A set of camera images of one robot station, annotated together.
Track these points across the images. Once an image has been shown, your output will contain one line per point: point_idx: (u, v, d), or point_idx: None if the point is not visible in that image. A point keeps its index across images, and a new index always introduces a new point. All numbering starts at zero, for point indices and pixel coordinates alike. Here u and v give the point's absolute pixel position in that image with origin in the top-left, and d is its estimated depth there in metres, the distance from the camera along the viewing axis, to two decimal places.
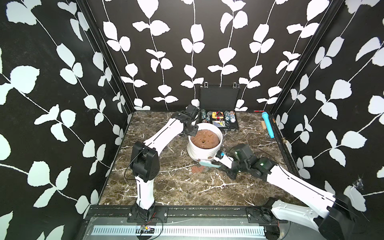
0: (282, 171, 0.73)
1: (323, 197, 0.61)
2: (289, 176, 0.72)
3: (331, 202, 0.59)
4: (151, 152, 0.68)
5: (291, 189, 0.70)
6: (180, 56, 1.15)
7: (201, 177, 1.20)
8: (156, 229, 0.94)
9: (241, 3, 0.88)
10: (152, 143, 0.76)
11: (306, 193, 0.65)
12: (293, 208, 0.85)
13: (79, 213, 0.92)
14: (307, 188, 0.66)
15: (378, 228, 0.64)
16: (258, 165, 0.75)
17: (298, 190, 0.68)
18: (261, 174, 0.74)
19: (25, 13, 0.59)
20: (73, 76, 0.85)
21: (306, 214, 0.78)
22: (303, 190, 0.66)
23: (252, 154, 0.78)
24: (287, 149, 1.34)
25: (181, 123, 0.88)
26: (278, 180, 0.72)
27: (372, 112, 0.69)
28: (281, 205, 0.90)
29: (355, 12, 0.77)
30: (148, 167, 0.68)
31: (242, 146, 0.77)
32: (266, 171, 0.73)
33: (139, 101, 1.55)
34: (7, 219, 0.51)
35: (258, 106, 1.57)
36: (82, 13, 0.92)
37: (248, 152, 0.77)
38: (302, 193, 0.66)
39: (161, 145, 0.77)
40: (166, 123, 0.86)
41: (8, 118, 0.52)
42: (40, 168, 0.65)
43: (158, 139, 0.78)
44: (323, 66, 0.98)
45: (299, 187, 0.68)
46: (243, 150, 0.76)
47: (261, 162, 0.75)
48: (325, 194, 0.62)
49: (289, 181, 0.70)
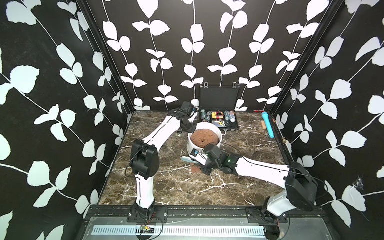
0: (245, 160, 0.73)
1: (280, 171, 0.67)
2: (251, 162, 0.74)
3: (287, 173, 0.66)
4: (151, 149, 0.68)
5: (255, 174, 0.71)
6: (179, 56, 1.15)
7: (201, 177, 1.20)
8: (156, 229, 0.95)
9: (241, 3, 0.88)
10: (151, 140, 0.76)
11: (267, 173, 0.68)
12: (276, 197, 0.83)
13: (79, 213, 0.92)
14: (267, 168, 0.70)
15: (378, 228, 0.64)
16: (227, 163, 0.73)
17: (261, 173, 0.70)
18: (232, 171, 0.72)
19: (25, 13, 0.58)
20: (73, 76, 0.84)
21: (284, 196, 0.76)
22: (264, 171, 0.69)
23: (221, 153, 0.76)
24: (287, 149, 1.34)
25: (178, 120, 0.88)
26: (245, 171, 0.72)
27: (372, 112, 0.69)
28: (272, 200, 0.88)
29: (355, 12, 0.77)
30: (149, 165, 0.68)
31: (212, 146, 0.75)
32: (234, 166, 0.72)
33: (139, 101, 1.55)
34: (6, 219, 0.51)
35: (258, 106, 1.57)
36: (82, 13, 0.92)
37: (218, 151, 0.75)
38: (264, 174, 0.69)
39: (160, 142, 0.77)
40: (163, 121, 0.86)
41: (8, 118, 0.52)
42: (40, 167, 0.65)
43: (157, 136, 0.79)
44: (323, 66, 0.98)
45: (261, 169, 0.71)
46: (212, 151, 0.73)
47: (228, 159, 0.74)
48: (280, 167, 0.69)
49: (253, 168, 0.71)
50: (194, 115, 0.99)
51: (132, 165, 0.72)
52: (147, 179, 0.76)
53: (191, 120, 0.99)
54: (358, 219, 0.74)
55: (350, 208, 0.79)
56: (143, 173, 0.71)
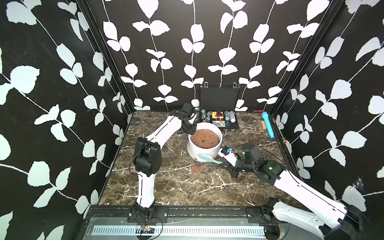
0: (292, 178, 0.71)
1: (334, 209, 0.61)
2: (299, 182, 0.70)
3: (342, 214, 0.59)
4: (154, 146, 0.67)
5: (299, 197, 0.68)
6: (179, 55, 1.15)
7: (201, 177, 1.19)
8: (156, 229, 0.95)
9: (241, 3, 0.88)
10: (154, 138, 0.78)
11: (317, 204, 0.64)
12: (296, 211, 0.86)
13: (79, 213, 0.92)
14: (318, 198, 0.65)
15: (379, 228, 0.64)
16: (266, 169, 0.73)
17: (307, 198, 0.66)
18: (269, 178, 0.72)
19: (26, 13, 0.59)
20: (73, 76, 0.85)
21: (310, 220, 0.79)
22: (313, 200, 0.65)
23: (260, 157, 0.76)
24: (287, 149, 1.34)
25: (179, 120, 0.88)
26: (287, 187, 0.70)
27: (372, 112, 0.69)
28: (283, 208, 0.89)
29: (355, 12, 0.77)
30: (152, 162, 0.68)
31: (252, 147, 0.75)
32: (274, 175, 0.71)
33: (139, 101, 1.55)
34: (7, 218, 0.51)
35: (258, 106, 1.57)
36: (82, 13, 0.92)
37: (257, 153, 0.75)
38: (312, 202, 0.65)
39: (163, 139, 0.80)
40: (166, 120, 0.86)
41: (8, 118, 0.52)
42: (40, 168, 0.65)
43: (161, 133, 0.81)
44: (323, 66, 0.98)
45: (309, 195, 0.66)
46: (252, 151, 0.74)
47: (269, 165, 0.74)
48: (336, 205, 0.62)
49: (299, 189, 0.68)
50: (194, 116, 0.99)
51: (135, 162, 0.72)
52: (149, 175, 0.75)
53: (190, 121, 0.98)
54: None
55: None
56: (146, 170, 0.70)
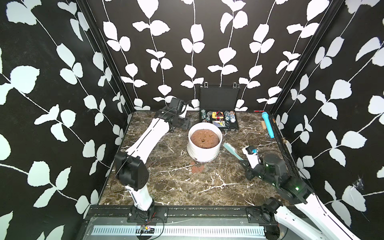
0: (319, 204, 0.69)
1: None
2: (325, 211, 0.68)
3: None
4: (135, 161, 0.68)
5: (324, 226, 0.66)
6: (179, 55, 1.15)
7: (201, 177, 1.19)
8: (156, 229, 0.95)
9: (241, 3, 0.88)
10: (135, 151, 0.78)
11: (341, 237, 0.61)
12: (305, 226, 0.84)
13: (79, 213, 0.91)
14: (344, 232, 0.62)
15: (379, 228, 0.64)
16: (291, 187, 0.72)
17: (332, 229, 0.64)
18: (293, 197, 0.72)
19: (25, 13, 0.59)
20: (73, 76, 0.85)
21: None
22: (337, 231, 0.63)
23: (285, 173, 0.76)
24: (287, 149, 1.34)
25: (166, 123, 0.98)
26: (312, 213, 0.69)
27: (372, 112, 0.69)
28: (292, 217, 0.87)
29: (355, 12, 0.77)
30: (134, 176, 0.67)
31: (279, 162, 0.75)
32: (299, 196, 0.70)
33: (139, 101, 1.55)
34: (6, 219, 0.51)
35: (258, 106, 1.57)
36: (82, 13, 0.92)
37: (283, 170, 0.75)
38: (337, 234, 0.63)
39: (144, 152, 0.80)
40: (150, 125, 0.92)
41: (8, 118, 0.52)
42: (40, 167, 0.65)
43: (142, 146, 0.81)
44: (323, 66, 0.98)
45: (334, 226, 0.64)
46: (278, 166, 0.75)
47: (296, 185, 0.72)
48: None
49: (324, 217, 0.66)
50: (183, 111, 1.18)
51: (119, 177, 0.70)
52: (137, 191, 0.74)
53: (180, 115, 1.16)
54: (358, 219, 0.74)
55: (350, 208, 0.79)
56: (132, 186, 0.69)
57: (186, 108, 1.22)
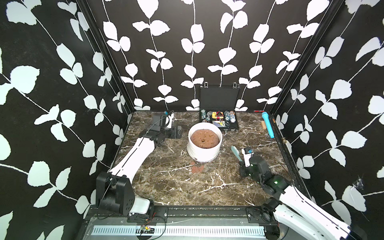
0: (297, 194, 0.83)
1: (337, 227, 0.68)
2: (303, 199, 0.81)
3: (345, 233, 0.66)
4: (121, 181, 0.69)
5: (305, 213, 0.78)
6: (179, 55, 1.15)
7: (201, 177, 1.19)
8: (156, 229, 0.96)
9: (241, 3, 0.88)
10: (121, 170, 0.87)
11: (321, 220, 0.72)
12: (302, 222, 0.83)
13: (79, 213, 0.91)
14: (321, 215, 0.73)
15: (379, 228, 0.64)
16: (272, 183, 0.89)
17: (311, 213, 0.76)
18: (274, 191, 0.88)
19: (25, 13, 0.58)
20: (73, 76, 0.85)
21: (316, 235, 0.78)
22: (316, 215, 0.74)
23: (268, 171, 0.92)
24: (287, 149, 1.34)
25: (151, 141, 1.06)
26: (292, 202, 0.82)
27: (372, 112, 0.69)
28: (288, 213, 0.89)
29: (355, 12, 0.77)
30: (120, 198, 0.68)
31: (261, 162, 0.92)
32: (278, 189, 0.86)
33: (139, 101, 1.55)
34: (7, 218, 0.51)
35: (258, 106, 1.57)
36: (82, 13, 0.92)
37: (265, 168, 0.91)
38: (316, 217, 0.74)
39: (129, 170, 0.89)
40: (135, 144, 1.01)
41: (8, 118, 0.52)
42: (40, 168, 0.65)
43: (127, 164, 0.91)
44: (323, 66, 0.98)
45: (312, 210, 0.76)
46: (261, 166, 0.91)
47: (275, 180, 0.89)
48: (340, 224, 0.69)
49: (303, 204, 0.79)
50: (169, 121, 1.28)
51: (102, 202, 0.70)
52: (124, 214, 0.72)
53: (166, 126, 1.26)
54: (358, 219, 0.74)
55: (350, 208, 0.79)
56: (117, 210, 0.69)
57: (171, 119, 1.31)
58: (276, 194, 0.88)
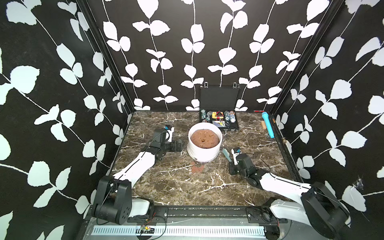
0: (270, 175, 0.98)
1: (300, 187, 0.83)
2: (275, 177, 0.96)
3: (305, 189, 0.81)
4: (123, 185, 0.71)
5: (278, 187, 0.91)
6: (179, 55, 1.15)
7: (201, 177, 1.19)
8: (156, 229, 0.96)
9: (241, 3, 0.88)
10: (123, 175, 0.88)
11: (290, 187, 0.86)
12: (289, 205, 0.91)
13: (79, 213, 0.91)
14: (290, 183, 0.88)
15: (379, 228, 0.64)
16: (254, 175, 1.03)
17: (282, 186, 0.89)
18: (256, 183, 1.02)
19: (25, 13, 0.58)
20: (73, 76, 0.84)
21: (300, 209, 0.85)
22: (286, 186, 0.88)
23: (251, 166, 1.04)
24: (287, 149, 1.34)
25: (152, 154, 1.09)
26: (268, 183, 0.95)
27: (372, 112, 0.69)
28: (278, 203, 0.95)
29: (355, 12, 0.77)
30: (118, 205, 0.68)
31: (245, 157, 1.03)
32: (258, 179, 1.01)
33: (139, 101, 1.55)
34: (7, 218, 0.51)
35: (258, 106, 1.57)
36: (82, 13, 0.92)
37: (249, 163, 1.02)
38: (286, 187, 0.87)
39: (131, 176, 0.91)
40: (138, 156, 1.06)
41: (8, 118, 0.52)
42: (40, 168, 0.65)
43: (129, 171, 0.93)
44: (323, 66, 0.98)
45: (282, 183, 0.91)
46: (245, 161, 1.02)
47: (256, 173, 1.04)
48: (301, 185, 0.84)
49: (276, 181, 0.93)
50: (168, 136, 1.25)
51: (100, 208, 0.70)
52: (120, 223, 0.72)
53: (166, 140, 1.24)
54: (358, 219, 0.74)
55: (350, 208, 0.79)
56: (112, 218, 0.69)
57: (171, 133, 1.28)
58: (259, 184, 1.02)
